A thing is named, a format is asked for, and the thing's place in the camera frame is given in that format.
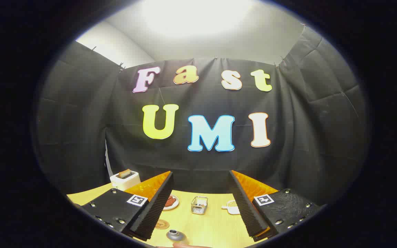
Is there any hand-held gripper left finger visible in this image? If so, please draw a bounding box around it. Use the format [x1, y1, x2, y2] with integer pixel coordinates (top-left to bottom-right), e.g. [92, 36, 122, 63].
[81, 171, 174, 241]

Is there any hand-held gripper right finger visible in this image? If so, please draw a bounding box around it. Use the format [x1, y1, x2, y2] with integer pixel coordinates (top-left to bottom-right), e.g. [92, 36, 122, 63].
[228, 170, 323, 241]

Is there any silver juice bottle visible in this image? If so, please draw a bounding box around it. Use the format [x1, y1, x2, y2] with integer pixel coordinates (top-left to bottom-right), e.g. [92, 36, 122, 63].
[166, 229, 189, 246]

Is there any small white dish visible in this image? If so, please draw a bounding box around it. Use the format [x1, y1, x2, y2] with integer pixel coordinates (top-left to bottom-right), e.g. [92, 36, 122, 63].
[221, 200, 241, 215]

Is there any white round plate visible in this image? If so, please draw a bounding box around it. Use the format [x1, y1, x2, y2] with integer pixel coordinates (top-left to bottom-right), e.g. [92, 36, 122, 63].
[162, 194, 180, 210]

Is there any wooden table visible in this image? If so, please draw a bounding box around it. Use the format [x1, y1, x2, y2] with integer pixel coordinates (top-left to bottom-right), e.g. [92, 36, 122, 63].
[67, 183, 271, 248]

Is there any white toaster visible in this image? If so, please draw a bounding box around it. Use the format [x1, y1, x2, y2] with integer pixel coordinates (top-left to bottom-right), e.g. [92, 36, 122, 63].
[110, 169, 141, 191]

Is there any black backdrop cloth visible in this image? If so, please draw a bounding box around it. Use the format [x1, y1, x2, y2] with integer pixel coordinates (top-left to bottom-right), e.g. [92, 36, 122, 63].
[35, 26, 371, 207]

